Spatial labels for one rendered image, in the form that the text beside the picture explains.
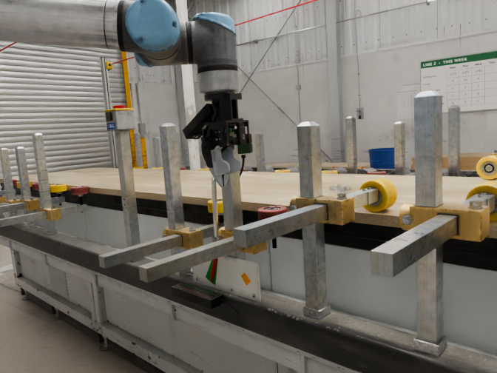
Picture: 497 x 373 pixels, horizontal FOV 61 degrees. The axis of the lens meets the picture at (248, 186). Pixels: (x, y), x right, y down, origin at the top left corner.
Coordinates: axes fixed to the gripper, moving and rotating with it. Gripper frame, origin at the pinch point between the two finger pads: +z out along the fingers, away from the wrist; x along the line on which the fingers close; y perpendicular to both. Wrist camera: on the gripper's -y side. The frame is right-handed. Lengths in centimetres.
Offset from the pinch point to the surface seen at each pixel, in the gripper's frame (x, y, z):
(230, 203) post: 6.1, -3.6, 6.7
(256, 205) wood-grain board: 26.6, -13.7, 11.5
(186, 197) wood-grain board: 27, -48, 11
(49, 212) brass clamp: 6, -121, 19
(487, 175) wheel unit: 91, 34, 9
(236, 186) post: 8.1, -3.0, 2.4
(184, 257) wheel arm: -12.9, 0.8, 15.0
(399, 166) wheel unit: 115, -7, 9
